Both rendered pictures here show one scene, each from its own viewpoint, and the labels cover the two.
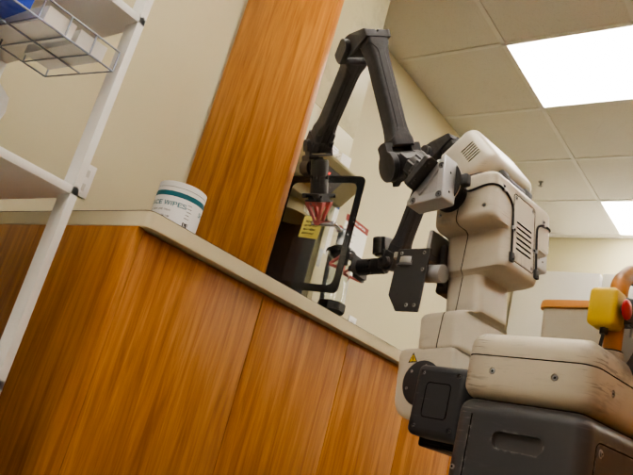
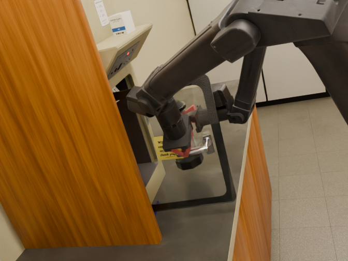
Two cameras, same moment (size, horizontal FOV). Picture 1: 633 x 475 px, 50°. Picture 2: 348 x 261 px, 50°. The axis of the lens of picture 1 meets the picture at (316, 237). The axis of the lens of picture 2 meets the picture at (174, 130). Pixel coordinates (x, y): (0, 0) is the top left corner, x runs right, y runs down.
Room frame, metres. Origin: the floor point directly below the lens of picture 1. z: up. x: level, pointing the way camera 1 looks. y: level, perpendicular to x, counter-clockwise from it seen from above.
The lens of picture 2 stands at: (1.22, 0.32, 1.64)
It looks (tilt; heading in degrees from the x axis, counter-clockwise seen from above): 23 degrees down; 341
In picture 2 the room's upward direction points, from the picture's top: 16 degrees counter-clockwise
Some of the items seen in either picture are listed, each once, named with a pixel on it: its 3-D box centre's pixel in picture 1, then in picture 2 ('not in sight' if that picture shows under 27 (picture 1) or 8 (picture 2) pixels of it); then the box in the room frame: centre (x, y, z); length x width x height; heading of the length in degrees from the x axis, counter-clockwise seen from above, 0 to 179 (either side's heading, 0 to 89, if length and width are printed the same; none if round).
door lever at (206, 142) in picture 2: (326, 225); (193, 148); (2.06, -0.02, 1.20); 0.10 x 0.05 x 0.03; 55
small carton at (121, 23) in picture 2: (340, 163); (121, 23); (2.34, -0.01, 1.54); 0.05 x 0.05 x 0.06; 39
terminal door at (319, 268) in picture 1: (311, 231); (171, 150); (2.13, 0.02, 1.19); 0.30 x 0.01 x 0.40; 55
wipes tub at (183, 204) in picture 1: (175, 215); not in sight; (1.76, 0.38, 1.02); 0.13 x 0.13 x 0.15
